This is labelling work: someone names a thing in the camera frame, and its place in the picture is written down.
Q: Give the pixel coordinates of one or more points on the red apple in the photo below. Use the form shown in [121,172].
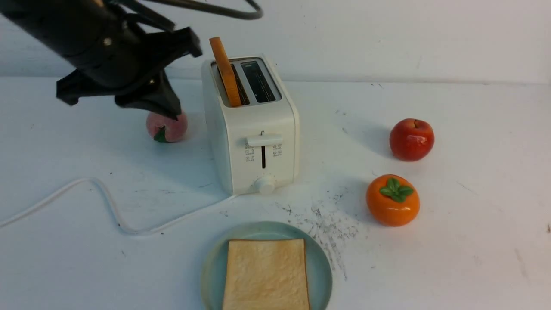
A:
[411,139]

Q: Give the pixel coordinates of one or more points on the orange persimmon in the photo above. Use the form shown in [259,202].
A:
[392,200]

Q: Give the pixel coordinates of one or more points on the toast slice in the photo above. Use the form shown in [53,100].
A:
[266,275]
[226,72]

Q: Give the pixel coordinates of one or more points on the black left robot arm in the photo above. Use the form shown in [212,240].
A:
[45,19]

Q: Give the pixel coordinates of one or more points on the light green plate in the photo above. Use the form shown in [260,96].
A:
[318,268]

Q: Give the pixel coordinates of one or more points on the white two-slot toaster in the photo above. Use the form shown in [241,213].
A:
[255,146]

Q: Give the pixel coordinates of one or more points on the pink peach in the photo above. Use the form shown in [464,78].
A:
[166,130]

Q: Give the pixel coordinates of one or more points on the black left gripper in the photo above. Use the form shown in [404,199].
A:
[114,56]

